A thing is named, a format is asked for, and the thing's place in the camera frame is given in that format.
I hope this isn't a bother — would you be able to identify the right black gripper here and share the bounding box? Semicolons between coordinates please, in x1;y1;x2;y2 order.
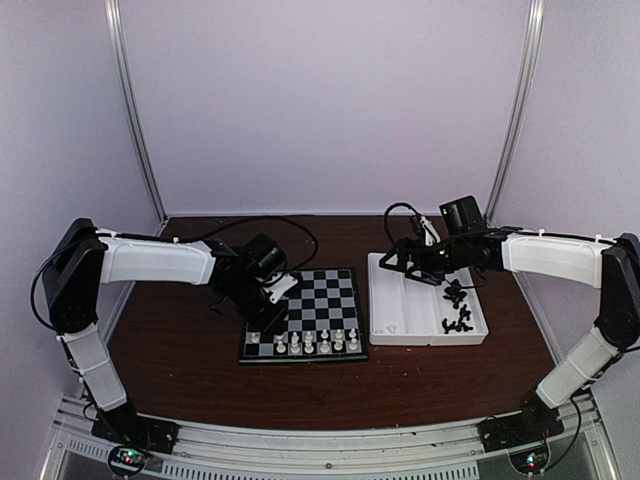
380;236;469;285

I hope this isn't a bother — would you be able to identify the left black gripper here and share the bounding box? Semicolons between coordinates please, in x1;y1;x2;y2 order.
224;278;289;335

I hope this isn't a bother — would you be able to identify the black grey chess board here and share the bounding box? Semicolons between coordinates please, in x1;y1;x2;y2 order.
238;267;369;365

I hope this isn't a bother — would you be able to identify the white queen chess piece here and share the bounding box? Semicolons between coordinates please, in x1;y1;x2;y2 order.
303;339;315;355

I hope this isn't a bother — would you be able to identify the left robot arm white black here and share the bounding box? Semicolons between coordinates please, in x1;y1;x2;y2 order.
36;218;299;444

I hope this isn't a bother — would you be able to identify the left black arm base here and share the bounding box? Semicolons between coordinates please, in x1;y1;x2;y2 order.
91;400;180;454

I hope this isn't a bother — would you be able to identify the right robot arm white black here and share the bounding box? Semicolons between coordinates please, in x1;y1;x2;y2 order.
368;196;639;442

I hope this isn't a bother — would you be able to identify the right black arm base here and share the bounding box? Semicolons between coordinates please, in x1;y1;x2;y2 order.
478;391;564;452

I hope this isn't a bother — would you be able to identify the black chess pieces upper pile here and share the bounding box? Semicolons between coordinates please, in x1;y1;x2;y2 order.
443;279;467;309

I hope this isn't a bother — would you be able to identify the black chess pieces pile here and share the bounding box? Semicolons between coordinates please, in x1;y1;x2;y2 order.
441;304;474;334
443;279;467;309

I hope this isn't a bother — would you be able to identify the black chess pieces lower pile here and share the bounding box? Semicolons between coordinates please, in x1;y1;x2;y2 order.
441;304;474;334

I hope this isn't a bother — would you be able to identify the left controller board with LEDs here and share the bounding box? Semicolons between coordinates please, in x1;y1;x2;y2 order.
107;445;149;476

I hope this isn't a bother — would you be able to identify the controller board with leds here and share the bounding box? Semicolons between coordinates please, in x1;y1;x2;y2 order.
107;445;149;476
509;447;550;475

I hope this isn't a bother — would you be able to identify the right controller board with LEDs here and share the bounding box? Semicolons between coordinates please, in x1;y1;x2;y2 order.
509;447;550;475

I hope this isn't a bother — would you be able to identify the white divided plastic tray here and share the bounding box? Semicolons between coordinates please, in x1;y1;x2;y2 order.
367;253;489;347

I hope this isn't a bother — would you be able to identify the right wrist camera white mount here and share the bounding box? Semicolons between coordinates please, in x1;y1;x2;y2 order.
410;214;441;247

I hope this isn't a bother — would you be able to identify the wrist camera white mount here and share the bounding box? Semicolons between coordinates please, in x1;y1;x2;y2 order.
410;214;441;247
262;272;299;304

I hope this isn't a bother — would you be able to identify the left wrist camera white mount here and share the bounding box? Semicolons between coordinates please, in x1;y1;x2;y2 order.
262;272;299;304

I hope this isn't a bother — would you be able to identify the left black cable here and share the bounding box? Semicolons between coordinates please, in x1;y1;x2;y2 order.
29;218;321;326

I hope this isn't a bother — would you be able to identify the black cable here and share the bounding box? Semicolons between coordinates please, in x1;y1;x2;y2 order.
383;202;640;451
29;218;321;326

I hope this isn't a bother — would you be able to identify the right black cable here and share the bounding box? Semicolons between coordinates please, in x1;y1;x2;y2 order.
383;202;640;451

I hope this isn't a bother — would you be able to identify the right aluminium frame post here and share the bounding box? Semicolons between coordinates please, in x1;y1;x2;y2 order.
485;0;545;224

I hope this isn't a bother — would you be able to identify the aluminium frame post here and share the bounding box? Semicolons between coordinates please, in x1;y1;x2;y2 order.
485;0;545;224
104;0;168;224

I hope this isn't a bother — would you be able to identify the aluminium front rail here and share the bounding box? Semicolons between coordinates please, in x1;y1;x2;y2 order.
44;394;616;480

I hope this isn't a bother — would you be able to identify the left aluminium frame post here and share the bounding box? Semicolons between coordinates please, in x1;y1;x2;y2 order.
104;0;168;224

